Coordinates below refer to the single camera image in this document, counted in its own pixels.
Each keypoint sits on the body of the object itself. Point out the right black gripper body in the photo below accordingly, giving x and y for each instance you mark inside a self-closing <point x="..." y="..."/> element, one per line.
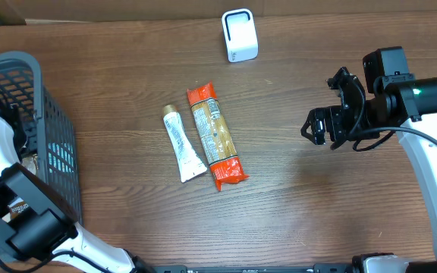
<point x="343" y="122"/>

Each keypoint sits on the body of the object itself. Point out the orange spaghetti pasta package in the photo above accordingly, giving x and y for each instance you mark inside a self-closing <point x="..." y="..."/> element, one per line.
<point x="223" y="160"/>

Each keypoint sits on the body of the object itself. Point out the white shampoo tube gold cap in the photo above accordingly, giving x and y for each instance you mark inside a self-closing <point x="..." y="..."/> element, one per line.
<point x="189" y="163"/>

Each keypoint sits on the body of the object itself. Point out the teal snack wrapper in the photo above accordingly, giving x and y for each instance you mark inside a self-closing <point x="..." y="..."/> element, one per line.
<point x="61" y="158"/>

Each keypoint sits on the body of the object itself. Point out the beige brown snack pouch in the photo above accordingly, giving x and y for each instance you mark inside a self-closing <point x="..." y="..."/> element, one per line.
<point x="17" y="207"/>

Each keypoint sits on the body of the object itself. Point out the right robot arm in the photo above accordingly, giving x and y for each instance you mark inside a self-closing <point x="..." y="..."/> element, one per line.
<point x="392" y="102"/>

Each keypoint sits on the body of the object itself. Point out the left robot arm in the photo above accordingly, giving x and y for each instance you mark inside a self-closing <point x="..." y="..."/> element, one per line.
<point x="37" y="223"/>

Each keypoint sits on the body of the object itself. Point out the white barcode scanner stand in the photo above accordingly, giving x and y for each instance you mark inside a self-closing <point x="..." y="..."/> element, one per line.
<point x="240" y="35"/>

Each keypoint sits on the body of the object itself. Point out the grey plastic shopping basket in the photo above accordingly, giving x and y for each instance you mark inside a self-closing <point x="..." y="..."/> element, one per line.
<point x="43" y="122"/>

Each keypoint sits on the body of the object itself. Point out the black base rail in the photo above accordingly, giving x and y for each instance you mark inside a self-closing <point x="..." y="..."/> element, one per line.
<point x="249" y="269"/>

